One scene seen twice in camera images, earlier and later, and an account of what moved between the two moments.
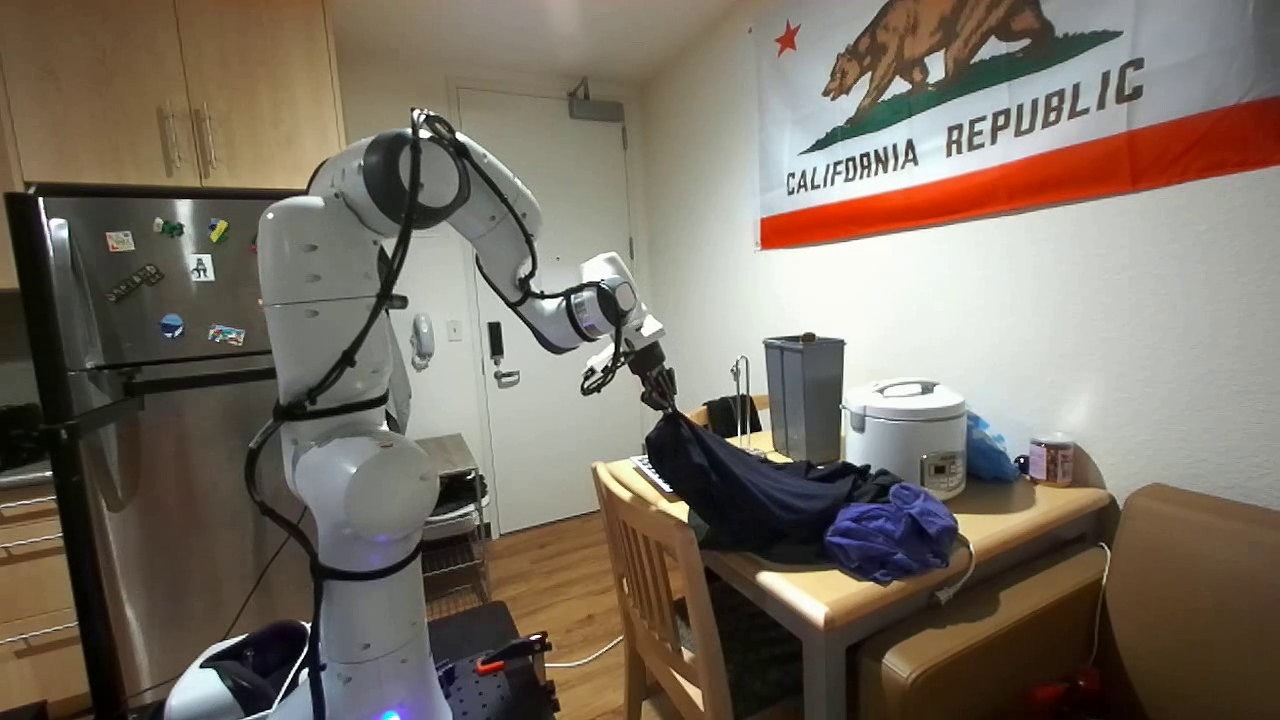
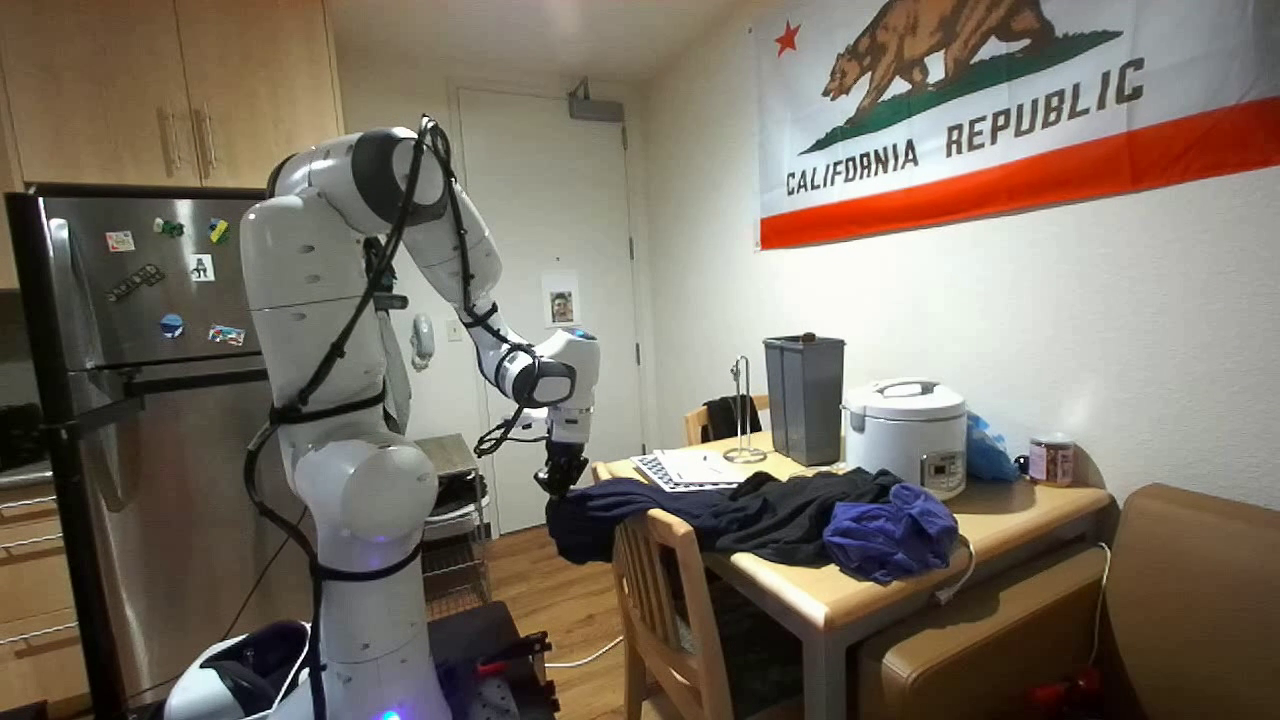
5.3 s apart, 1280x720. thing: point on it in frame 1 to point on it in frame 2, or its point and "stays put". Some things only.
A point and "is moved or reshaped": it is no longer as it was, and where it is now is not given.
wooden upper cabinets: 164,95 stays put
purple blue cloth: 899,534 stays put
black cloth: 748,501 is moved or reshaped
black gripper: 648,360 to 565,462
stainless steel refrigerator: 154,378 stays put
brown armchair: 1176,618 stays put
